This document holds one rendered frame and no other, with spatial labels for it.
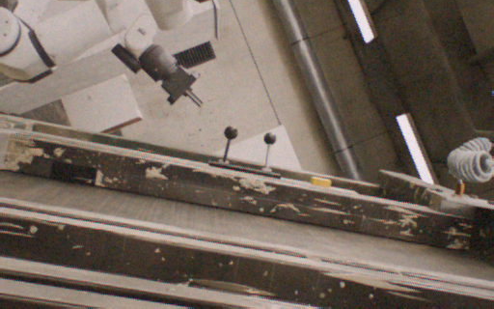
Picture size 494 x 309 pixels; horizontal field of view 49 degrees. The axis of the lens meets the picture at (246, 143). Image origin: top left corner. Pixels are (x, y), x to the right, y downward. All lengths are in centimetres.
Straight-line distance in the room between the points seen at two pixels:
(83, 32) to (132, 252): 47
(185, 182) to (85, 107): 529
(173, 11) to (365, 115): 890
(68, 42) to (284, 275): 54
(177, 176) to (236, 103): 835
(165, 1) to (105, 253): 50
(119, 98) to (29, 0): 536
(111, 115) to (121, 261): 579
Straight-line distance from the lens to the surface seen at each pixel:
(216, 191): 109
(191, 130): 939
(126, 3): 368
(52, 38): 90
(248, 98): 944
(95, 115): 631
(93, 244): 50
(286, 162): 499
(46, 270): 38
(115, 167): 109
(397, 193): 168
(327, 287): 52
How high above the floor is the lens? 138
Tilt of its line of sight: 3 degrees up
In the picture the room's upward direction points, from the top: 68 degrees clockwise
